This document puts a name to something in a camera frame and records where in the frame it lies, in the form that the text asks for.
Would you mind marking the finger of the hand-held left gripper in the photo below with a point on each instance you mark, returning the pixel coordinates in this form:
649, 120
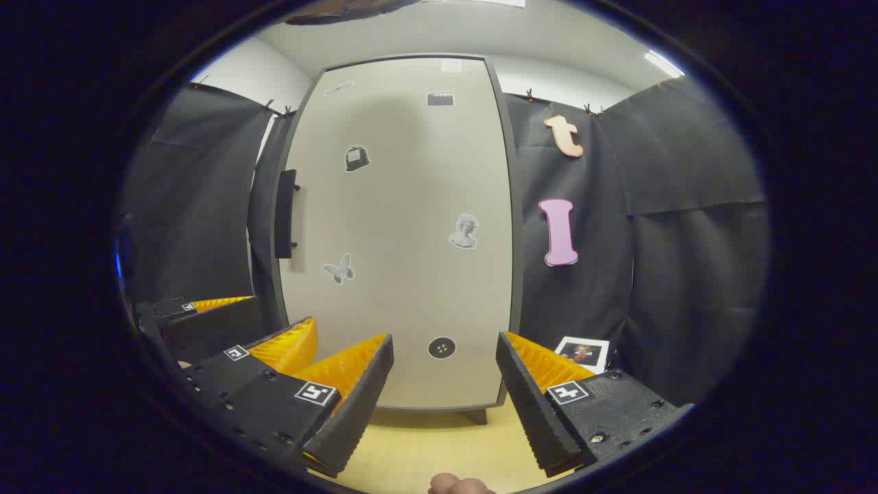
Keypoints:
226, 374
212, 329

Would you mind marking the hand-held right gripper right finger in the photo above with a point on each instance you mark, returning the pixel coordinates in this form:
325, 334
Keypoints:
531, 412

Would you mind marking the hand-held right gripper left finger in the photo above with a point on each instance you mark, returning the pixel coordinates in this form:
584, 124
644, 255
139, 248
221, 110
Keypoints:
360, 405

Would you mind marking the beige cabinet door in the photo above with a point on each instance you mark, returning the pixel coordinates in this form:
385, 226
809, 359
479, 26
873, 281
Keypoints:
398, 274

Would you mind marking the dark grey cabinet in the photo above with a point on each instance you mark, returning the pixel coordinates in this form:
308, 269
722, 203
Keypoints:
514, 240

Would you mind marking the white portrait cover book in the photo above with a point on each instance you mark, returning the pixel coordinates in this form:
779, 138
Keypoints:
582, 353

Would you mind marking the black backdrop cloth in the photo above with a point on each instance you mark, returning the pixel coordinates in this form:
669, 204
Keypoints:
686, 274

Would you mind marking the ceiling light panel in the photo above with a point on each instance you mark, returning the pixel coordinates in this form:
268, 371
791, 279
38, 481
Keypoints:
664, 63
507, 3

